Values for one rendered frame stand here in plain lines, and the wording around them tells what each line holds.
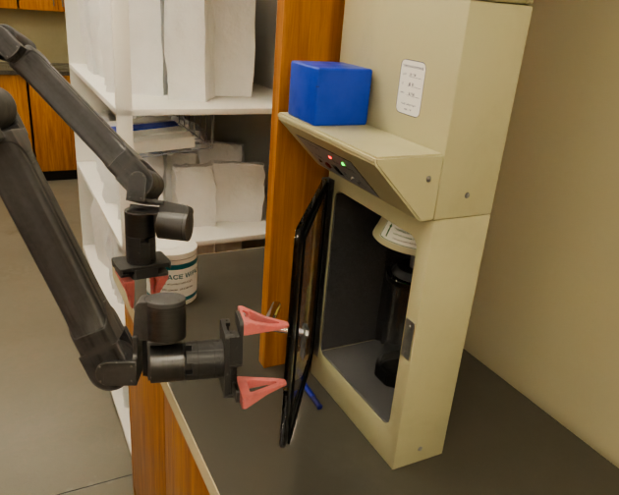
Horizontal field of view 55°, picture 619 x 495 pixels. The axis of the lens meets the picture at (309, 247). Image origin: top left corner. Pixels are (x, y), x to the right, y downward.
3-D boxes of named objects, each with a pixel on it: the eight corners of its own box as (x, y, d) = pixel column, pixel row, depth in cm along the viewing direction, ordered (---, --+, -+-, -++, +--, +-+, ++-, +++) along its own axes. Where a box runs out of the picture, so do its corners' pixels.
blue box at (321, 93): (337, 113, 107) (342, 61, 104) (366, 125, 99) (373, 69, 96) (287, 114, 103) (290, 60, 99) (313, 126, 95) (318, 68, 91)
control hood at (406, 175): (328, 163, 114) (333, 110, 110) (434, 221, 87) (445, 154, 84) (273, 166, 109) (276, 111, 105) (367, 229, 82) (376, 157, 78)
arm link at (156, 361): (142, 373, 89) (142, 391, 84) (141, 330, 88) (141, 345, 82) (190, 369, 91) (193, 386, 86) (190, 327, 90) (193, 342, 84)
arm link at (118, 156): (12, 58, 123) (-21, 38, 113) (30, 38, 123) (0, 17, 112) (152, 206, 121) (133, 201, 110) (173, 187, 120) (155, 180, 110)
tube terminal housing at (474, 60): (403, 350, 143) (458, 3, 113) (499, 435, 116) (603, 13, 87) (309, 371, 132) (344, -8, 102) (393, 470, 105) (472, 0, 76)
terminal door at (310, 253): (311, 356, 128) (328, 176, 113) (283, 453, 100) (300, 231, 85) (308, 356, 128) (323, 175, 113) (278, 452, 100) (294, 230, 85)
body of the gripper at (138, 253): (172, 270, 119) (171, 236, 116) (120, 279, 114) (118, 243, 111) (161, 258, 124) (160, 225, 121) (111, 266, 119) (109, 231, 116)
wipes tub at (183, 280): (189, 282, 167) (189, 232, 162) (203, 302, 157) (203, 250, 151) (141, 289, 161) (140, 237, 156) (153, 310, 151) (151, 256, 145)
